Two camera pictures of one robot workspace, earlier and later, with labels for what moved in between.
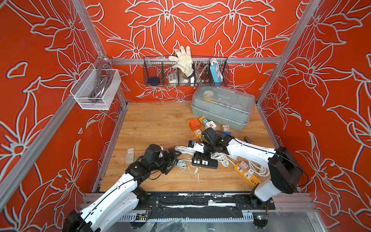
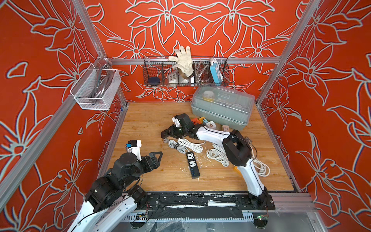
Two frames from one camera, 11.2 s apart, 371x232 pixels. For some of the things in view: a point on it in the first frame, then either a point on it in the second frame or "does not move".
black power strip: x=204 y=160 -> x=195 y=172
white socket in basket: x=173 y=78 does not move
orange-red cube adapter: x=194 y=124 does not move
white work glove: x=184 y=63 does not move
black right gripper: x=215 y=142 -> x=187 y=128
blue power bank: x=216 y=73 does not move
